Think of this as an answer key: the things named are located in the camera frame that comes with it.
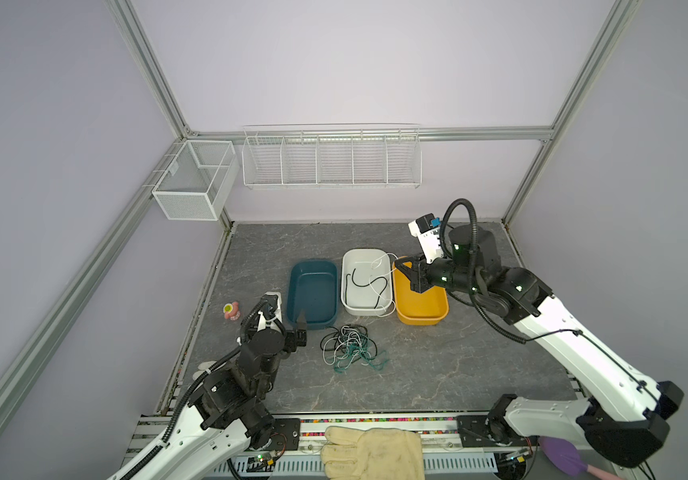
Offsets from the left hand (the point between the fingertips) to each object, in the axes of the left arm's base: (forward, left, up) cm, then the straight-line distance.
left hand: (284, 314), depth 72 cm
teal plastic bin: (+19, -4, -20) cm, 28 cm away
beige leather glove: (-27, -14, -20) cm, 37 cm away
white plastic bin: (+21, -22, -21) cm, 37 cm away
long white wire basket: (+54, -13, +8) cm, 56 cm away
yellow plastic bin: (+8, -36, -18) cm, 41 cm away
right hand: (+4, -27, +12) cm, 30 cm away
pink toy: (+11, +21, -17) cm, 29 cm away
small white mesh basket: (+51, +34, +2) cm, 61 cm away
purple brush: (-32, -66, -21) cm, 76 cm away
